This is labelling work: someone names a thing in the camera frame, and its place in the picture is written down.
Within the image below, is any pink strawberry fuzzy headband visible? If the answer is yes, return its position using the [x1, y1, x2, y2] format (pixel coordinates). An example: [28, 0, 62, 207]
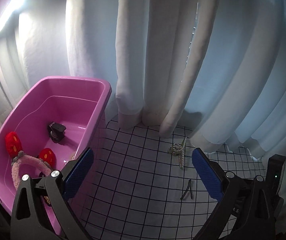
[5, 132, 56, 189]

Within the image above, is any black wristwatch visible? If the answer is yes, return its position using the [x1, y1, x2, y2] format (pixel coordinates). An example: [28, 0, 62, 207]
[47, 122, 66, 143]

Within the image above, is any black hair clip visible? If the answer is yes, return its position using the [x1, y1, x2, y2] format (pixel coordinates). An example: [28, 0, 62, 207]
[180, 179, 193, 200]

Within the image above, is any gold pearl hair claw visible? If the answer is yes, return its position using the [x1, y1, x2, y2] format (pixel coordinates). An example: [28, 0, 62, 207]
[167, 137, 186, 169]

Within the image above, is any pink plastic tub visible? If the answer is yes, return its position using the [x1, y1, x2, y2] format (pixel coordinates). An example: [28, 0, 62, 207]
[0, 76, 112, 237]

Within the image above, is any white curtain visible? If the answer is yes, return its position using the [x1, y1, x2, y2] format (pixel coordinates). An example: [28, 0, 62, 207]
[0, 0, 286, 225]

